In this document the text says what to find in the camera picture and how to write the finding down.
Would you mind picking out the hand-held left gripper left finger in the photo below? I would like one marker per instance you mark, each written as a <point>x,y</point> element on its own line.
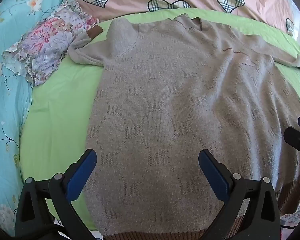
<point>82,172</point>

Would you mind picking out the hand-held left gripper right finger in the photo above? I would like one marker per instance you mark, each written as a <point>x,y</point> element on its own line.
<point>213,173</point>

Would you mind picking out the beige knitted sweater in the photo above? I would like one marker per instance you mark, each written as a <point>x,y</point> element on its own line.
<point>165,105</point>

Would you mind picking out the green bed sheet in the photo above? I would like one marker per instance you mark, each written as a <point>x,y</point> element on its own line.
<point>65,110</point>

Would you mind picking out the blue floral bed sheet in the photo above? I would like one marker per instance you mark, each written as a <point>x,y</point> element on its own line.
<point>10,110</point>

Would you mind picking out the purple floral ruffled pillow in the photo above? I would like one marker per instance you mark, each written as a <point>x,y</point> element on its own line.
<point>47,47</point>

